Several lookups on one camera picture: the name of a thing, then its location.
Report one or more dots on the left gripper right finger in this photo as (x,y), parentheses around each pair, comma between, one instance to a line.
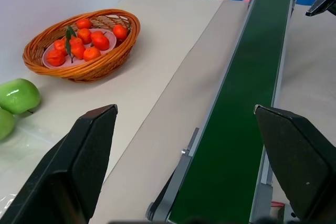
(302,161)

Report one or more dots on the pink plate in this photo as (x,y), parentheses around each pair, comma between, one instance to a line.
(110,37)

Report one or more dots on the green conveyor belt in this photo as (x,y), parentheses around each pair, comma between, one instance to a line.
(244,103)

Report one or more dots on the brown wicker basket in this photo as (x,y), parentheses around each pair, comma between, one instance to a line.
(105,64)

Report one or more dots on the orange tangerine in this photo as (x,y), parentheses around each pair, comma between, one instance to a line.
(78,51)
(84,35)
(100,42)
(55,57)
(120,32)
(76,41)
(92,54)
(96,33)
(60,46)
(83,23)

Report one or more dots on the clear plastic film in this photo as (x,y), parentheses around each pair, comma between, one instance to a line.
(23,142)

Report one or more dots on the green leaf sprig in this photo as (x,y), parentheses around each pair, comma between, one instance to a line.
(68,37)

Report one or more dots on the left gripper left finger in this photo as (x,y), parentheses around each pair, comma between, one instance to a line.
(65,166)

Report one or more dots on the green apple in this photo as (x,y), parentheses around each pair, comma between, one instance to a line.
(5,124)
(19,95)

